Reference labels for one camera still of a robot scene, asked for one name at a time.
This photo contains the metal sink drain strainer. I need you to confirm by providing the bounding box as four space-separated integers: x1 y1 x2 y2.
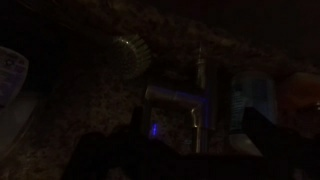
110 33 153 81

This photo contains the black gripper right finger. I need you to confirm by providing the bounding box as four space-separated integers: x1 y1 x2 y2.
241 106 288 161

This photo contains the chrome kitchen tap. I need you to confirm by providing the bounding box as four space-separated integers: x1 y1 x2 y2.
144 42 215 154

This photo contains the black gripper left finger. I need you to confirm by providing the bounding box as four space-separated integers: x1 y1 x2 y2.
130 105 145 135

